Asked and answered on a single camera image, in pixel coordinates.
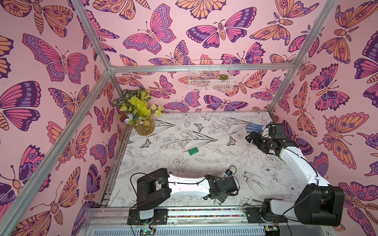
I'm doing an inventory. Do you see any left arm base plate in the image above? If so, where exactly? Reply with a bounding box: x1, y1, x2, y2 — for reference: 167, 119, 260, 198
127, 208, 168, 225

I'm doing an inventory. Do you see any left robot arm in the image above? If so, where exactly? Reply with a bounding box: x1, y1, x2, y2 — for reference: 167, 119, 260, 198
136, 168, 240, 220

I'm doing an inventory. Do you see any blue work glove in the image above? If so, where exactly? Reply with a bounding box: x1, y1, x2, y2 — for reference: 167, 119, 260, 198
246, 122, 265, 134

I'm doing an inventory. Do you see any white wire basket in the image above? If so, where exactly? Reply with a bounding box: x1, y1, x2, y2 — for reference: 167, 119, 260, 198
187, 64, 234, 93

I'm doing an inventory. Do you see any small succulent in basket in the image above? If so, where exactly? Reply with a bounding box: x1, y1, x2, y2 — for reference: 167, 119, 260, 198
219, 74, 229, 80

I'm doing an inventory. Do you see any green lego brick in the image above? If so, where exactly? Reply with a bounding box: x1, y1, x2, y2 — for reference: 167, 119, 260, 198
188, 147, 199, 156

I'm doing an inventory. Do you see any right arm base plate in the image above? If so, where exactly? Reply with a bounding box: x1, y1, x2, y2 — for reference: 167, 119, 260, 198
243, 206, 288, 224

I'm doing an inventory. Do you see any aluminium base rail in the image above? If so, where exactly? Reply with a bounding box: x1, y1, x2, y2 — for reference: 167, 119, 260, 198
79, 206, 337, 236

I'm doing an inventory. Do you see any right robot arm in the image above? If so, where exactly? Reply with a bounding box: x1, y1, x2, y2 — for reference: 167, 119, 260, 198
246, 123, 345, 227

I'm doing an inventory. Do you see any potted green plant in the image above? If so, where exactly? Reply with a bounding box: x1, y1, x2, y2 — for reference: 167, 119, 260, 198
112, 88, 163, 136

